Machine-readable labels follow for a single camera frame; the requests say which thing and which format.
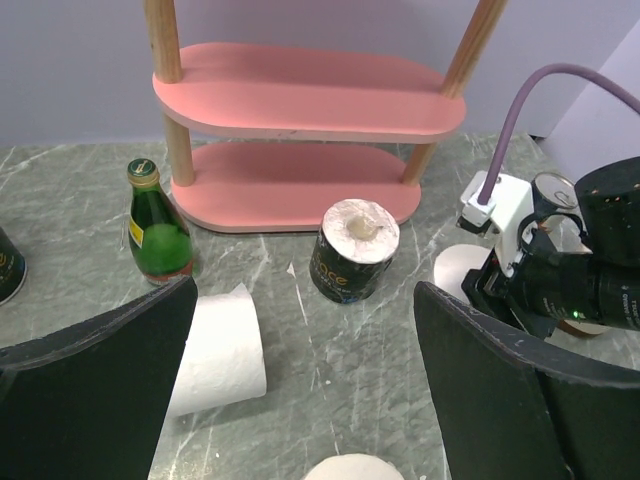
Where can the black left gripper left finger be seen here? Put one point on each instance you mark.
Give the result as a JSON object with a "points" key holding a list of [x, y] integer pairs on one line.
{"points": [[89, 401]]}

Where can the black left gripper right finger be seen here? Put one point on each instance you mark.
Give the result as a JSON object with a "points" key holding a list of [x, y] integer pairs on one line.
{"points": [[512, 406]]}

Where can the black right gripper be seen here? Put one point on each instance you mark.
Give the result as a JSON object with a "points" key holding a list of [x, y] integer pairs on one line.
{"points": [[600, 286]]}

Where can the white paper towel roll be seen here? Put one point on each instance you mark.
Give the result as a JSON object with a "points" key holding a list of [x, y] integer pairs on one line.
{"points": [[452, 265], [223, 360], [353, 467]]}

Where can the pink three tier shelf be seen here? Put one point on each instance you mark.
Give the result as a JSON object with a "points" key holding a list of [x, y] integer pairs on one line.
{"points": [[266, 138]]}

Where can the tin can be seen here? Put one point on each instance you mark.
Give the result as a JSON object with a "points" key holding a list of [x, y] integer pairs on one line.
{"points": [[554, 200]]}

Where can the black wrapped tissue roll left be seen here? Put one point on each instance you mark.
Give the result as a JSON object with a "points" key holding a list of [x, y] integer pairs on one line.
{"points": [[13, 269]]}

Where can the green glass bottle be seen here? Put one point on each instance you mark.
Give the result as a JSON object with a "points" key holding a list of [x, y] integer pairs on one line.
{"points": [[159, 239]]}

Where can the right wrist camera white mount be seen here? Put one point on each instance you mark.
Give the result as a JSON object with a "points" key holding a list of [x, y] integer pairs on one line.
{"points": [[511, 201]]}

